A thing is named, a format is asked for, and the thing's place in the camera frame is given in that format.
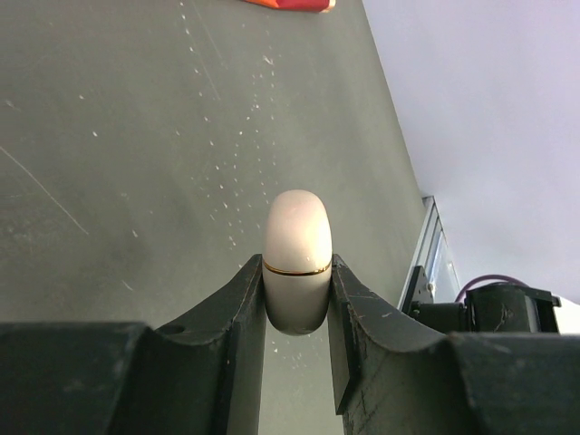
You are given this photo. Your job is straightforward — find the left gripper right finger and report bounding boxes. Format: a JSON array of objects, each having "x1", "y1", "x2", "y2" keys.
[{"x1": 327, "y1": 256, "x2": 579, "y2": 434}]

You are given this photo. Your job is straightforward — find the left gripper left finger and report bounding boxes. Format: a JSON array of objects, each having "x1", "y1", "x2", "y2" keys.
[{"x1": 1, "y1": 255, "x2": 266, "y2": 434}]

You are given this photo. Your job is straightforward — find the beige square ring object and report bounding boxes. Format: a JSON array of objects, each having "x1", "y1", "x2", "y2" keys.
[{"x1": 262, "y1": 189, "x2": 333, "y2": 336}]

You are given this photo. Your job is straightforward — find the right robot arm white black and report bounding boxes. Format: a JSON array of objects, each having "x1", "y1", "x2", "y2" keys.
[{"x1": 400, "y1": 266, "x2": 561, "y2": 334}]

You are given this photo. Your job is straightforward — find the patterned orange placemat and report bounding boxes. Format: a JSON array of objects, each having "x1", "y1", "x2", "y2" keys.
[{"x1": 245, "y1": 0, "x2": 336, "y2": 14}]

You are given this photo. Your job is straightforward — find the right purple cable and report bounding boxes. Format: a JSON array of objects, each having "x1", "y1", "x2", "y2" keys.
[{"x1": 455, "y1": 273, "x2": 529, "y2": 303}]

